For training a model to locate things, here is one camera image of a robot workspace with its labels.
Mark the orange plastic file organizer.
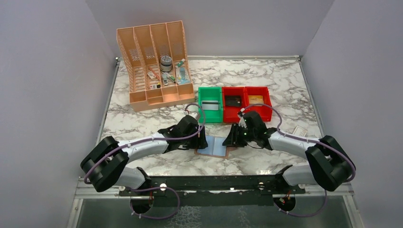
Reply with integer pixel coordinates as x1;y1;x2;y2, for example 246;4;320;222
116;20;195;112

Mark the green marker pen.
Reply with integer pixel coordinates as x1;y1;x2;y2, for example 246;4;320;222
165;74;176;84

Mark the gold card box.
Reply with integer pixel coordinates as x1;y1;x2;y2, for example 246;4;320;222
248;95;264;104

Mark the green plastic bin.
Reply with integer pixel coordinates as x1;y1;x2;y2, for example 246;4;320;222
198;87;223;124

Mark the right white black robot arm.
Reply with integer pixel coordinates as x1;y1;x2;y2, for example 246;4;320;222
223;111;356;191

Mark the small red white box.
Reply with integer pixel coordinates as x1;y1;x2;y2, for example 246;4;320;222
292;125;307;137

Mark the purple cable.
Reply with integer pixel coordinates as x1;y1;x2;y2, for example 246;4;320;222
83;103;207;220
237;104;357;218

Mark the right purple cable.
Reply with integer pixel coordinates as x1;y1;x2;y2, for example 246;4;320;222
237;104;357;218

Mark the red white small packet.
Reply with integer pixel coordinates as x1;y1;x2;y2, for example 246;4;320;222
147;70;161;80

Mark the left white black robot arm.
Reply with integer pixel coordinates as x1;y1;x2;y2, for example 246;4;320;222
80;115;207;192

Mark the red plastic double bin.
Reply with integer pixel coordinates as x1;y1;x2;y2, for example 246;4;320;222
222;86;272;124

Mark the small round tin can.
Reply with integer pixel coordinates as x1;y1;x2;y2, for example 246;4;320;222
160;55;173;72

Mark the blue packaged item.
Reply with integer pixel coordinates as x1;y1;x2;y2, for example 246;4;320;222
175;67;191;85

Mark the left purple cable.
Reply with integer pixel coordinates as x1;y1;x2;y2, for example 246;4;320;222
83;103;207;220

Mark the black VIP credit card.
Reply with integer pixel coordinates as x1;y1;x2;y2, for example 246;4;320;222
224;95;242;107

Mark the green white glue tube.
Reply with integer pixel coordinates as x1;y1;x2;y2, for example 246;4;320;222
175;58;186;68

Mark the black metal base rail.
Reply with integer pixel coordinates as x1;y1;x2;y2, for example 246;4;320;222
115;175;306;197

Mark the grey card in green bin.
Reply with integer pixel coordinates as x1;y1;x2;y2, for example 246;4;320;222
201;100;220;111

